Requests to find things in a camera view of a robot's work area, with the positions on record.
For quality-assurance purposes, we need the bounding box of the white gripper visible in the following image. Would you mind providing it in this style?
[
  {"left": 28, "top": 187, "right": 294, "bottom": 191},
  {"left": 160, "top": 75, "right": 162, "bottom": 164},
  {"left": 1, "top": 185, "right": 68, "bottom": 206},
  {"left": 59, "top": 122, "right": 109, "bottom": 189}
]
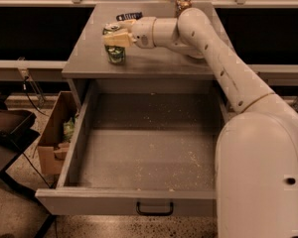
[{"left": 102, "top": 17, "right": 156, "bottom": 49}]

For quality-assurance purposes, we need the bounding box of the green soda can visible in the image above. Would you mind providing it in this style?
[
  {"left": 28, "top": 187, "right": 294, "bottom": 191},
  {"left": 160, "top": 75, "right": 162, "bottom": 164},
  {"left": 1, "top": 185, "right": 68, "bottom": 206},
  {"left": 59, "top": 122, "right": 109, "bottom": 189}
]
[{"left": 102, "top": 23, "right": 125, "bottom": 64}]

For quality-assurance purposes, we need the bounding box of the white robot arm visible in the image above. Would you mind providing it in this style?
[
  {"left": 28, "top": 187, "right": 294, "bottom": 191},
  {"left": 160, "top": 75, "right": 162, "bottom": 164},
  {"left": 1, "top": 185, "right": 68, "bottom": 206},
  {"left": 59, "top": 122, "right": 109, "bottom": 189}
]
[{"left": 102, "top": 8, "right": 298, "bottom": 238}]

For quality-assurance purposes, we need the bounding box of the orange soda can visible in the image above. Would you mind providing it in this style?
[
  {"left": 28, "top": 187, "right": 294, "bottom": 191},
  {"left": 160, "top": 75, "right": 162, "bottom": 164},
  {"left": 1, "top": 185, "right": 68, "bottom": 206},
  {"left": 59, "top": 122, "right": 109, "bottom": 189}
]
[{"left": 175, "top": 0, "right": 192, "bottom": 17}]

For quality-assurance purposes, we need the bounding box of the open grey top drawer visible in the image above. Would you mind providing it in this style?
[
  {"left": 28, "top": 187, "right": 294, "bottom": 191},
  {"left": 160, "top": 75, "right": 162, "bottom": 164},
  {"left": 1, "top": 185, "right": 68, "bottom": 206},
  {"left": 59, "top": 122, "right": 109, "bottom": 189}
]
[{"left": 36, "top": 89, "right": 223, "bottom": 216}]

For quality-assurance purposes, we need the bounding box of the grey cabinet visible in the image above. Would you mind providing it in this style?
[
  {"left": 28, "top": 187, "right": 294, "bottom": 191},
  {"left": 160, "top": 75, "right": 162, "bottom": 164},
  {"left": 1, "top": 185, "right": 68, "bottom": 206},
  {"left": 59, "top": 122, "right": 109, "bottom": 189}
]
[{"left": 62, "top": 1, "right": 247, "bottom": 111}]

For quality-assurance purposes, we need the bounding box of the green chip bag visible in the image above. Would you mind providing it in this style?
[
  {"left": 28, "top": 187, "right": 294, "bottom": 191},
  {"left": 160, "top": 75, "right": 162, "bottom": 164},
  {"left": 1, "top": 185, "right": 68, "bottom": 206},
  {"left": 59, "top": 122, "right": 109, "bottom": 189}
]
[{"left": 63, "top": 117, "right": 75, "bottom": 142}]

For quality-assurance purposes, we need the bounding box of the cardboard box left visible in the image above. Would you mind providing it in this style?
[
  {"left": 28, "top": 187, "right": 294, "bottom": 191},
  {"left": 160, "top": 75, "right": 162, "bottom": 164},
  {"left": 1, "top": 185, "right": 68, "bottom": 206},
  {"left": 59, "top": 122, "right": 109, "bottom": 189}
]
[{"left": 38, "top": 91, "right": 77, "bottom": 175}]

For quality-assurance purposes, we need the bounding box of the black chair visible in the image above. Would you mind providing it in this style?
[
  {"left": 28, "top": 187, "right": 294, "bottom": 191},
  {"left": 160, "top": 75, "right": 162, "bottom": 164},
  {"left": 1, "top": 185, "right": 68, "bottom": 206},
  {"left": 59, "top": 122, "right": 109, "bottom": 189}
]
[{"left": 0, "top": 74, "right": 58, "bottom": 238}]

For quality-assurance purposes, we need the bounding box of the black cable left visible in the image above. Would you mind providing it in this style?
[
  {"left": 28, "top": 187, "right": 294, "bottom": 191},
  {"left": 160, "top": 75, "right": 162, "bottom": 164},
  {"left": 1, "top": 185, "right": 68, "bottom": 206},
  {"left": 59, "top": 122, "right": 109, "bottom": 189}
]
[{"left": 22, "top": 76, "right": 58, "bottom": 188}]

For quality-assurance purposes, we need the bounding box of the black drawer handle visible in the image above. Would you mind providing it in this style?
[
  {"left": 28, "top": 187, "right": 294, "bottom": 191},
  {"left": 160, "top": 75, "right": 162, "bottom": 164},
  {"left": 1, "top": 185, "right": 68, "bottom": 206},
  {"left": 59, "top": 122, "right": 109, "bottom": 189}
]
[{"left": 136, "top": 201, "right": 174, "bottom": 216}]

